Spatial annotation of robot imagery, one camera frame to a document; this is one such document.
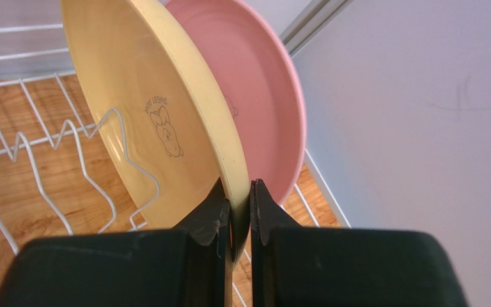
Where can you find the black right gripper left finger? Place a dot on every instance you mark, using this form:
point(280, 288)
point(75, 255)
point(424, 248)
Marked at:
point(186, 265)

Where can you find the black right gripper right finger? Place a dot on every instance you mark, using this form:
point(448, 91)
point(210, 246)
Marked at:
point(295, 265)

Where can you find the pink plate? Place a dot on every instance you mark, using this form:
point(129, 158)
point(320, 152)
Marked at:
point(259, 82)

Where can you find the white wire dish rack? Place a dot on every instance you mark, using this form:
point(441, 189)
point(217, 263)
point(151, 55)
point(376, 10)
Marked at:
point(56, 177)

